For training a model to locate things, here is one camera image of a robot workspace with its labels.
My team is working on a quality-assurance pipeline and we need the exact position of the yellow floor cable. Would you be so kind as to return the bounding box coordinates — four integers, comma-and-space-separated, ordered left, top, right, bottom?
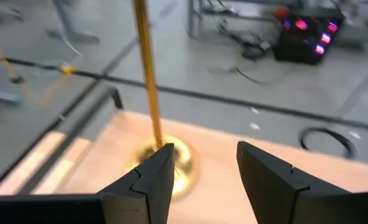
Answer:
0, 29, 78, 108

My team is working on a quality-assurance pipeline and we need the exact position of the wooden shelf with black legs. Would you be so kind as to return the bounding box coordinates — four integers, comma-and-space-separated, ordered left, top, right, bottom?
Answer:
0, 86, 368, 224

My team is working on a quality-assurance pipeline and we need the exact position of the white floor cable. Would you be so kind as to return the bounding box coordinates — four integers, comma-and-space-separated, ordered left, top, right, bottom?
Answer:
59, 34, 83, 57

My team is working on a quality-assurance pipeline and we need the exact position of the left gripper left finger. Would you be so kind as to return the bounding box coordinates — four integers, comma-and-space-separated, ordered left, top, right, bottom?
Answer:
99, 142, 176, 224

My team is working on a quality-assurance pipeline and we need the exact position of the grey floor base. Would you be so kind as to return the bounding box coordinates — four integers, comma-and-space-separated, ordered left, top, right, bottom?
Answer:
0, 88, 23, 106
45, 0, 101, 45

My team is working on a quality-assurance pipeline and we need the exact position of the black coiled cable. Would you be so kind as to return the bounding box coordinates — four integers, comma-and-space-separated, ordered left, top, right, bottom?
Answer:
298, 126, 358, 160

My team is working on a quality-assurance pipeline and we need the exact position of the black floor cable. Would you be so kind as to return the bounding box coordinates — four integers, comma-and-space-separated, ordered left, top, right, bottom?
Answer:
207, 18, 274, 86

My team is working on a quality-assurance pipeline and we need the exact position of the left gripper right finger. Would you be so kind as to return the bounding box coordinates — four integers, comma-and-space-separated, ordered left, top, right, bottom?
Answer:
236, 141, 353, 224

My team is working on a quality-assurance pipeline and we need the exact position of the computer tower with lit fans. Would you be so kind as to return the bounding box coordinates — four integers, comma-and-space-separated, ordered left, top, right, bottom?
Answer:
272, 14, 346, 65

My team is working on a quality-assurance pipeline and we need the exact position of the red round object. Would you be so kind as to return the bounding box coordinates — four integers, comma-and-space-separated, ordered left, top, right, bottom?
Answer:
274, 5, 290, 21

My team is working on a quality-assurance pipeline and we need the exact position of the gold candlestick holder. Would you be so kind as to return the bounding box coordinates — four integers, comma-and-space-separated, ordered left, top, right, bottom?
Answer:
127, 0, 201, 202

